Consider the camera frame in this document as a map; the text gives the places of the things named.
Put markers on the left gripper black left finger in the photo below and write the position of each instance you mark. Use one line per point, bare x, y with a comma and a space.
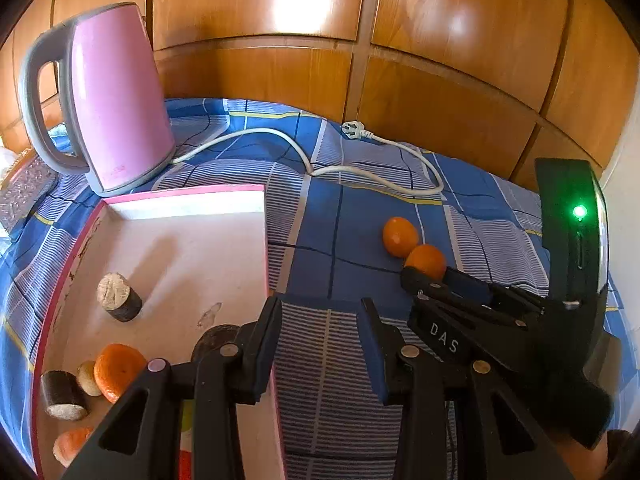
139, 436

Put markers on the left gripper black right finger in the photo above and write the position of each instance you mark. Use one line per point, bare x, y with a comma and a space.
460, 418

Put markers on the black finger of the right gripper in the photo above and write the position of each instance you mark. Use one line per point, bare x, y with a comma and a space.
494, 295
425, 291

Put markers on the orange mandarin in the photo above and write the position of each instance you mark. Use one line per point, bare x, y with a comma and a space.
429, 260
399, 237

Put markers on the person's right hand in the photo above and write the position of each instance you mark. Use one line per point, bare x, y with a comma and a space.
616, 456

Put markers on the red tomato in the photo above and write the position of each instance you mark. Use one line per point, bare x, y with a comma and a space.
185, 465

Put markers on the green apple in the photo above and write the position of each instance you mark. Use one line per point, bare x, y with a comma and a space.
187, 415

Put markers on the peach coloured fruit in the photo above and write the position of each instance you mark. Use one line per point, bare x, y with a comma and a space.
67, 445

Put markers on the orange fruit in tray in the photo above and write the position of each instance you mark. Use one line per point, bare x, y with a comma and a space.
116, 367

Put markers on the pale round fruit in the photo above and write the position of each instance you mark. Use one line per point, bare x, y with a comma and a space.
86, 379

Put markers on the dark cylinder with pale top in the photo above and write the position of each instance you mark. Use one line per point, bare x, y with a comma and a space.
116, 297

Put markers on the pink rimmed white tray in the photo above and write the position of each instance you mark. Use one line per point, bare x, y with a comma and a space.
196, 256

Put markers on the wooden panelled headboard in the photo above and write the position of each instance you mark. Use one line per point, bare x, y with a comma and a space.
497, 83

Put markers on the silver patterned box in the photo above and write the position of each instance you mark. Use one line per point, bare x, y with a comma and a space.
22, 185

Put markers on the pink electric kettle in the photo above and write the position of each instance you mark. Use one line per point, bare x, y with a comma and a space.
112, 102

